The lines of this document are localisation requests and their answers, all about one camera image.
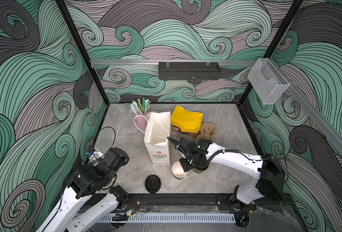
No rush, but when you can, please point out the green paper coffee cup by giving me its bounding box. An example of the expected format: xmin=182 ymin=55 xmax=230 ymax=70
xmin=193 ymin=168 xmax=204 ymax=174

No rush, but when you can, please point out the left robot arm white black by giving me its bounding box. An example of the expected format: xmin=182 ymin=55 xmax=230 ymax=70
xmin=38 ymin=148 xmax=129 ymax=232

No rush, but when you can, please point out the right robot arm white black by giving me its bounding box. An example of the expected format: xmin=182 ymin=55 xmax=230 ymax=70
xmin=167 ymin=137 xmax=286 ymax=205

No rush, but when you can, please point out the brown pulp cup carrier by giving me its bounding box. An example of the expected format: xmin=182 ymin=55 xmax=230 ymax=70
xmin=196 ymin=122 xmax=216 ymax=142

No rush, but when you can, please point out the yellow napkin stack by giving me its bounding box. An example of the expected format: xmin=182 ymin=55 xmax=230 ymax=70
xmin=171 ymin=105 xmax=203 ymax=133

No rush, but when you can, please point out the white paper gift bag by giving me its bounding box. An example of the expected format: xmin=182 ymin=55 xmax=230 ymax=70
xmin=144 ymin=112 xmax=171 ymax=165

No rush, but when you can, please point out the stack of black cup lids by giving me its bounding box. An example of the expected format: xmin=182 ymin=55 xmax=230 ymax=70
xmin=145 ymin=175 xmax=161 ymax=194

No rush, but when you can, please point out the pink holder with straws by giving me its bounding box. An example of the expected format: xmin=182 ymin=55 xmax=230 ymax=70
xmin=129 ymin=98 xmax=151 ymax=133

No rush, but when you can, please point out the white slotted cable duct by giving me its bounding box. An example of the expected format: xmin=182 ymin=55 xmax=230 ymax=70
xmin=97 ymin=213 xmax=236 ymax=224

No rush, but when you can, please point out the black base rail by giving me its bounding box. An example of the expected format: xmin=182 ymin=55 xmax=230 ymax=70
xmin=114 ymin=193 xmax=243 ymax=212

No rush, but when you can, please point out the black wall tray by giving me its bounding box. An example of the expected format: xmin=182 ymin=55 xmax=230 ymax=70
xmin=158 ymin=61 xmax=221 ymax=81

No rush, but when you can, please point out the clear acrylic wall holder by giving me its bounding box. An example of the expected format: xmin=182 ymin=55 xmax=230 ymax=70
xmin=248 ymin=58 xmax=290 ymax=105

